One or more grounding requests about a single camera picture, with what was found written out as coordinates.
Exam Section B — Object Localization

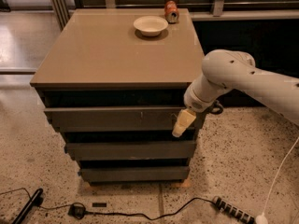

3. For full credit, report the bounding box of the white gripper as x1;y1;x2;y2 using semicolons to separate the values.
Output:
172;81;224;137

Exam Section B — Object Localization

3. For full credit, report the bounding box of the grey top drawer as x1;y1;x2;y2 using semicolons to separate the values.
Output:
45;106;181;133

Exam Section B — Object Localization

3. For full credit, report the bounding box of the grey drawer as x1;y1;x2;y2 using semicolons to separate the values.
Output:
78;166;190;183
45;106;181;133
64;141;196;161

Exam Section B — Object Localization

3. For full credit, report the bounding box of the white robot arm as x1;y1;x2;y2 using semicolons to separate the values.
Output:
172;49;299;137

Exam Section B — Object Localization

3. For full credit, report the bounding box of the grey bottom drawer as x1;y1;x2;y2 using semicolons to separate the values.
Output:
78;166;190;183

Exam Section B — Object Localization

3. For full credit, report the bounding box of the grey drawer cabinet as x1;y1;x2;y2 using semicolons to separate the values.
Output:
31;9;204;170

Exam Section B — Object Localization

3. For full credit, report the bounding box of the grey middle drawer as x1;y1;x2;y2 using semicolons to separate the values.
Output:
64;141;196;161

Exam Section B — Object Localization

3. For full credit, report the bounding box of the black power strip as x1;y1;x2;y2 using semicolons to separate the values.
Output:
213;196;255;224

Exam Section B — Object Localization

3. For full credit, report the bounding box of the white bowl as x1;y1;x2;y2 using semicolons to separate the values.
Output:
134;16;168;37

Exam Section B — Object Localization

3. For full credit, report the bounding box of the orange soda can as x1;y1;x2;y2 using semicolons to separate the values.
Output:
164;1;179;23

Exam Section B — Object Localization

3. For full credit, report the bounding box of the small black floor tag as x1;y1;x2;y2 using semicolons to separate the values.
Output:
93;203;107;207

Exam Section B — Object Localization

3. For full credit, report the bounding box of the black power adapter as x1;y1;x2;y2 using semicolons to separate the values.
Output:
68;203;86;219

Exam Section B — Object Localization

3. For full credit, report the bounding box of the black bar on floor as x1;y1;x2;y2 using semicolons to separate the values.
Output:
12;188;43;224

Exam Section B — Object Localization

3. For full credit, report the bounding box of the black cable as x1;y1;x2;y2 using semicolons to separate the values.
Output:
83;197;216;221

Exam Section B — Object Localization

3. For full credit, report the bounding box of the white plug and cable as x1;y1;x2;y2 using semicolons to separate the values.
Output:
255;137;299;224

